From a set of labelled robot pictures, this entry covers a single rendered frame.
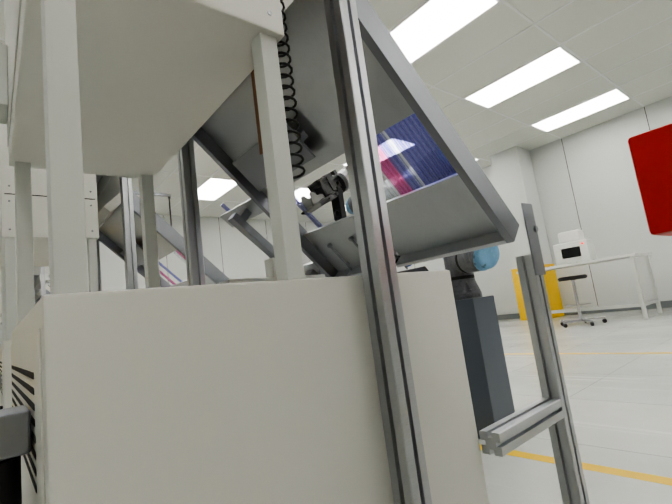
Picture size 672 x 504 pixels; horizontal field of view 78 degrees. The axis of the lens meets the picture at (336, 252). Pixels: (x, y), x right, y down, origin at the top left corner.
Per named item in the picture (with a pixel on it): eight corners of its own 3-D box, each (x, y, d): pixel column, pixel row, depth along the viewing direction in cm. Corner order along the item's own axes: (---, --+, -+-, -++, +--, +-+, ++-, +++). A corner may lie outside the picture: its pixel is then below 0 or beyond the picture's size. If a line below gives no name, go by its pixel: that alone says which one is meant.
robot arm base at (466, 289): (458, 299, 189) (454, 278, 191) (489, 295, 178) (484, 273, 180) (439, 302, 179) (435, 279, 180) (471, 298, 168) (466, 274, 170)
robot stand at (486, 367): (478, 423, 183) (457, 299, 191) (518, 428, 171) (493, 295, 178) (456, 436, 171) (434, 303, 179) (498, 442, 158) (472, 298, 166)
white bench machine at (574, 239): (564, 265, 617) (557, 235, 624) (597, 260, 587) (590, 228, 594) (556, 265, 591) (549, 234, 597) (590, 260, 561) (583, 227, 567)
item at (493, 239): (335, 281, 150) (344, 267, 154) (506, 244, 100) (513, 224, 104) (333, 279, 150) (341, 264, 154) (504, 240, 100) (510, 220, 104)
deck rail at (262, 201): (331, 282, 152) (339, 269, 155) (335, 281, 150) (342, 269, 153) (182, 128, 126) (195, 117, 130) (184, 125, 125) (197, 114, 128)
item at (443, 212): (336, 274, 151) (340, 267, 153) (506, 233, 101) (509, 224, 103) (301, 237, 144) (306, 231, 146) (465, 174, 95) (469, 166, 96)
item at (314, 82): (261, 204, 136) (270, 194, 139) (417, 117, 87) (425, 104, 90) (184, 125, 125) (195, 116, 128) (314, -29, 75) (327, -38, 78)
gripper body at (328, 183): (305, 187, 144) (326, 174, 152) (317, 209, 146) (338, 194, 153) (318, 180, 138) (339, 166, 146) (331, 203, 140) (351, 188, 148)
